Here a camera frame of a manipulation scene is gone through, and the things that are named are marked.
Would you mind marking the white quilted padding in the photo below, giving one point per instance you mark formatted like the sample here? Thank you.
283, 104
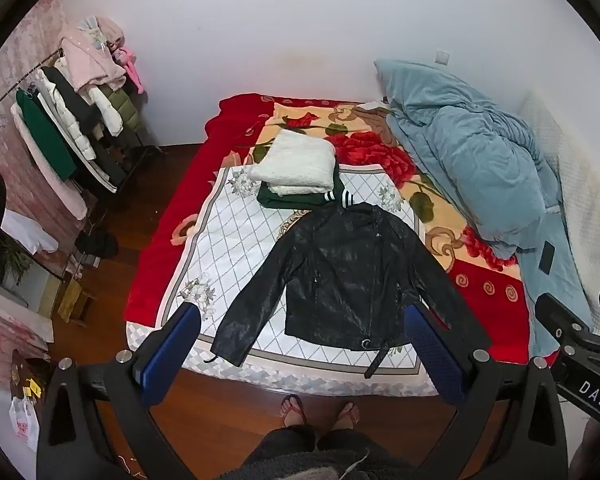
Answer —
575, 180

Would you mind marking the black clothes rack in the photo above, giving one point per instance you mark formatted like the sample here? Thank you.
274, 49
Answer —
145, 152

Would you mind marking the olive puffer vest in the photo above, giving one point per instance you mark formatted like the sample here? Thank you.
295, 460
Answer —
124, 107

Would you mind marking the green plant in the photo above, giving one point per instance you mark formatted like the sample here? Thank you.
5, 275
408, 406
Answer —
11, 261

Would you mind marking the person's right foot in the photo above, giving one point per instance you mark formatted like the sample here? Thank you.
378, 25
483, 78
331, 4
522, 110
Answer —
346, 415

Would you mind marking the black phone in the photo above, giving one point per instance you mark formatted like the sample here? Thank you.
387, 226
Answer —
546, 257

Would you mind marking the person's foot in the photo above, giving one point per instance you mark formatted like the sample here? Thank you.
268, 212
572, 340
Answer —
292, 410
346, 415

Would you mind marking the dark shoes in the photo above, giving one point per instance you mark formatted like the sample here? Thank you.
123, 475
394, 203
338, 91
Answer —
97, 244

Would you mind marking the black leather jacket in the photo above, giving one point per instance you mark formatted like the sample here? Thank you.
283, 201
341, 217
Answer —
340, 280

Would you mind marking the white plastic bag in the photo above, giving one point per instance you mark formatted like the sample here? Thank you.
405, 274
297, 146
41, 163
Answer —
24, 422

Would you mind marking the pink fleece garment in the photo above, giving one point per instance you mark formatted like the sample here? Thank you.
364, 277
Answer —
92, 62

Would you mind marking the green coat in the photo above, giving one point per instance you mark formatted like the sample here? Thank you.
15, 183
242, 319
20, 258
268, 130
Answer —
42, 135

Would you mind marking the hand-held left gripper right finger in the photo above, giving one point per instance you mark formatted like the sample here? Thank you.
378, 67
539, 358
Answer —
430, 350

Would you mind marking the white folded sweater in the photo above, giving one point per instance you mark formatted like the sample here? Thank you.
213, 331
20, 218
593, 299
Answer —
295, 162

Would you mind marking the wooden stool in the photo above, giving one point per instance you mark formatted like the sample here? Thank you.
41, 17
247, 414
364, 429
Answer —
76, 302

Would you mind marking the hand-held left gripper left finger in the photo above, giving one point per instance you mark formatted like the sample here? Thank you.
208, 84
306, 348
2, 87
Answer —
172, 350

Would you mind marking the person's dark trousers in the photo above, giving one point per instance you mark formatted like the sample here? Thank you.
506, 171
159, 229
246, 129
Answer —
305, 452

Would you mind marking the white cloth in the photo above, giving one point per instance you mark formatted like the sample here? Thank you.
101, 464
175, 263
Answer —
27, 234

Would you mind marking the black hanging garment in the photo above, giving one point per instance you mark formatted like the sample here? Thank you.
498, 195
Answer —
75, 100

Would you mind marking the bed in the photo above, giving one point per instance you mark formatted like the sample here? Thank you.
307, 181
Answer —
260, 367

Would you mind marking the bright pink small garment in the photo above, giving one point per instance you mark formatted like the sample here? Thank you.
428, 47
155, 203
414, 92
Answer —
132, 71

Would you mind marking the white puffer jacket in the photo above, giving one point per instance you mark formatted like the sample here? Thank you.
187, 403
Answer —
67, 120

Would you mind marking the white wall switch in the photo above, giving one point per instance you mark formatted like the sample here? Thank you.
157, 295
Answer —
442, 56

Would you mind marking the blue duvet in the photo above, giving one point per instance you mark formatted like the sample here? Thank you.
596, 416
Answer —
480, 175

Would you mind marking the person's left foot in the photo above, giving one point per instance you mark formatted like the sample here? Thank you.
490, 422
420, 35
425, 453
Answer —
292, 410

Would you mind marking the green folded garment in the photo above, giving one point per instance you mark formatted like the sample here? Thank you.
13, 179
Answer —
290, 200

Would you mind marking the red floral blanket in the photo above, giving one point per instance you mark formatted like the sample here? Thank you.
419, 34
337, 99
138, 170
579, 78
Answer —
215, 240

